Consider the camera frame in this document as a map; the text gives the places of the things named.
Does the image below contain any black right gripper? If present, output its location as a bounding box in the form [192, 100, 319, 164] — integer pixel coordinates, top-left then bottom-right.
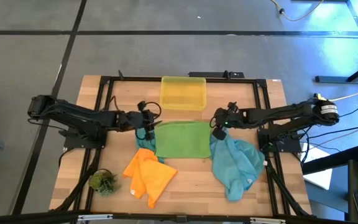
[211, 101, 250, 141]

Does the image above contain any black desk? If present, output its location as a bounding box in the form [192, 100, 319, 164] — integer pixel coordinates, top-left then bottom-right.
[301, 146, 358, 224]

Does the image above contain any metal desk leg frame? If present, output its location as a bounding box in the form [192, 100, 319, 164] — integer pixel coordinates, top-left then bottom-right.
[314, 0, 358, 83]

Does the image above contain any white cable with yellow plug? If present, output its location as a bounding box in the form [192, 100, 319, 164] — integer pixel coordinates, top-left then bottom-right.
[314, 91, 358, 103]

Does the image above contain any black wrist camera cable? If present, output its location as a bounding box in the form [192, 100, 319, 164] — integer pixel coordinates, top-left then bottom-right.
[140, 101, 162, 121]

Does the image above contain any black crossbar with silver brackets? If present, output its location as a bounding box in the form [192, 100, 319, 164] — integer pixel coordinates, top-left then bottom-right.
[0, 210, 358, 224]

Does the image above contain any yellow translucent plastic bin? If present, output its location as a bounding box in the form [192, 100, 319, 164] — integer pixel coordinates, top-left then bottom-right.
[159, 76, 207, 111]

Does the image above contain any small green potted plant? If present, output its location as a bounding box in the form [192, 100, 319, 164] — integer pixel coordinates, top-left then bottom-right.
[88, 169, 120, 197]

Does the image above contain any green microfiber towel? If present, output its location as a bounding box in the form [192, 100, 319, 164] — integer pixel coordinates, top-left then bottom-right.
[154, 121, 213, 159]

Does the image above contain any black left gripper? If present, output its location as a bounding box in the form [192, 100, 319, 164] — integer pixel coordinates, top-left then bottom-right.
[118, 100, 155, 141]

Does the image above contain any white paper sheet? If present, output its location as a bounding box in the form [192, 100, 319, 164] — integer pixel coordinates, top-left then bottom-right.
[303, 149, 334, 190]

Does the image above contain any teal microfiber towel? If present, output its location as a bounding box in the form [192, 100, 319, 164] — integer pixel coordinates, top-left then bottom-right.
[135, 126, 165, 164]

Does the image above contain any orange microfiber towel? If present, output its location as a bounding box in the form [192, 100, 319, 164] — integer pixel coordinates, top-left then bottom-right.
[122, 147, 178, 209]

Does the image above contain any light blue microfiber towel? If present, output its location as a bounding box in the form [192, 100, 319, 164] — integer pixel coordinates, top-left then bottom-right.
[209, 129, 266, 202]

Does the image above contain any tan floor cable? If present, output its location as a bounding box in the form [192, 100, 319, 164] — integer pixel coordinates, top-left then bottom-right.
[270, 0, 325, 22]

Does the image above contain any black rectangular bar device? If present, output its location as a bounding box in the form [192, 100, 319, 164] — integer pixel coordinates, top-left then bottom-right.
[188, 70, 246, 79]

